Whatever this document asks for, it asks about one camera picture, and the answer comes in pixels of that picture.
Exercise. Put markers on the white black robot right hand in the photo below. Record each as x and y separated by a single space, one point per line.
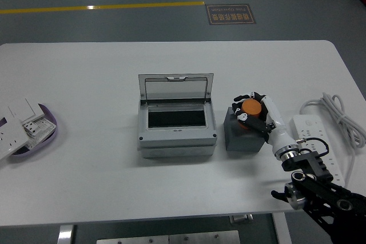
276 116

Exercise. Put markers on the orange cylinder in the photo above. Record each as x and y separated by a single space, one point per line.
251 108

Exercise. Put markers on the grey electrical box clear lid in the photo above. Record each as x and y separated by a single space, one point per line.
177 138

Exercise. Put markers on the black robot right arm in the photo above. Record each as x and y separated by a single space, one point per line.
314 167

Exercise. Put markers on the grey cube block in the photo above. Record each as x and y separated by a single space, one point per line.
243 141

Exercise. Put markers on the white power strip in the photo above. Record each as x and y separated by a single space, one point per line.
310 129

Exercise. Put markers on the brown floor sign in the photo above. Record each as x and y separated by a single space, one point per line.
231 14

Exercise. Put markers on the white table leg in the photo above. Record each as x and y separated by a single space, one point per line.
66 235
281 228

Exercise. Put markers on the purple tray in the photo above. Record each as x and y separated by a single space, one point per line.
48 132

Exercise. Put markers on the white perforated mounting part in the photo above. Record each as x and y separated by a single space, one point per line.
43 129

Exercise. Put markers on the white circuit breaker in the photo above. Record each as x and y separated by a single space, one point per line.
30 128

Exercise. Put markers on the white socket panel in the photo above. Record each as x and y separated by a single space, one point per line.
11 138

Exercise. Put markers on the metal table bracket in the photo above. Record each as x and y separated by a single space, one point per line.
242 218

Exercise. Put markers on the metal base plate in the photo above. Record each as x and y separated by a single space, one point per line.
168 238

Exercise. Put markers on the white rocker switch panel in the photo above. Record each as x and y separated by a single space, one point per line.
24 108

